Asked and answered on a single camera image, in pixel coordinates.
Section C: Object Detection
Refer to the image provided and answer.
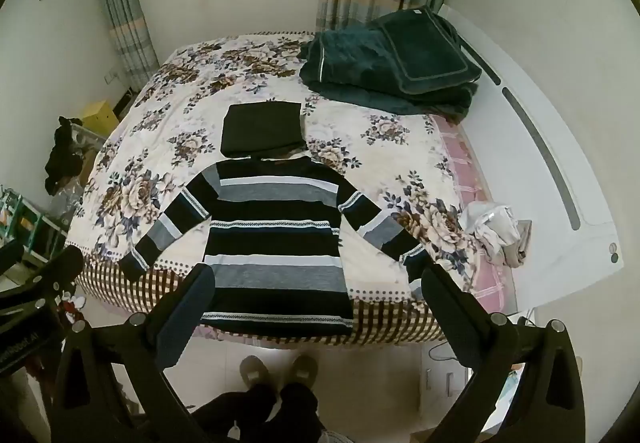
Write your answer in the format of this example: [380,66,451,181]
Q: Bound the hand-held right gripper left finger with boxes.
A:
[51,264,217,443]

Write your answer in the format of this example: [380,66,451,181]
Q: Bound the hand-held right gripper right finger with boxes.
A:
[421,264,587,443]

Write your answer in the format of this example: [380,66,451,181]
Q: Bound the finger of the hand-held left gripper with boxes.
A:
[0,245,85,319]
[0,240,26,276]

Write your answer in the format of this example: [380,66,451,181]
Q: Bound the striped knit sweater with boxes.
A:
[118,154,433,338]

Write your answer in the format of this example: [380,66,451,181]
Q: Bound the white clothes heap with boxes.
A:
[457,203,533,269]

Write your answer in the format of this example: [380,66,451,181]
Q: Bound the black clothes heap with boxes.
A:
[44,117,86,196]

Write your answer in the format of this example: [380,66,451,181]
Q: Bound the green storage crates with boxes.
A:
[0,185,68,269]

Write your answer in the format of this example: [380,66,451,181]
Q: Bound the white nightstand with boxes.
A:
[420,313,538,416]

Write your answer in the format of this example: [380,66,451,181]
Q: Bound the person's left slipper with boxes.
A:
[240,355,273,394]

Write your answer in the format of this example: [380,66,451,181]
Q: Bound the person's slipper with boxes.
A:
[240,355,273,394]
[290,354,319,389]

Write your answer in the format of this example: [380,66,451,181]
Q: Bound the person's right slipper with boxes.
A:
[290,354,319,389]

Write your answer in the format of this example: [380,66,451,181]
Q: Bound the clear storage rack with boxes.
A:
[60,123,107,224]

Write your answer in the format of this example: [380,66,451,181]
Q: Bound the pink checked bed sheet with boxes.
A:
[430,115,516,319]

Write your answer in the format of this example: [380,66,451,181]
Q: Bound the person's right leg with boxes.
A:
[280,383,321,443]

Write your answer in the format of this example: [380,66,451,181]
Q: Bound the floral bed blanket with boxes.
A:
[67,30,481,344]

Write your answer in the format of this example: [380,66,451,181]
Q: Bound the yellow box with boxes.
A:
[81,100,120,136]

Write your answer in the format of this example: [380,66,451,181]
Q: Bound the white bed headboard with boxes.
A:
[440,5,626,314]

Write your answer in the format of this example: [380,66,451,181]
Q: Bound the black folded garment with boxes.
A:
[220,100,307,158]

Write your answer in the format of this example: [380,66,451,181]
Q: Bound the dark green pillow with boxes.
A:
[375,5,483,96]

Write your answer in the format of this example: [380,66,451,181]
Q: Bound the dark green quilt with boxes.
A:
[299,25,473,118]

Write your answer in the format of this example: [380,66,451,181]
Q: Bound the narrow grey-green curtain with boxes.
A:
[95,0,161,94]

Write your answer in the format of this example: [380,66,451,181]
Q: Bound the black cable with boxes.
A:
[430,340,461,364]

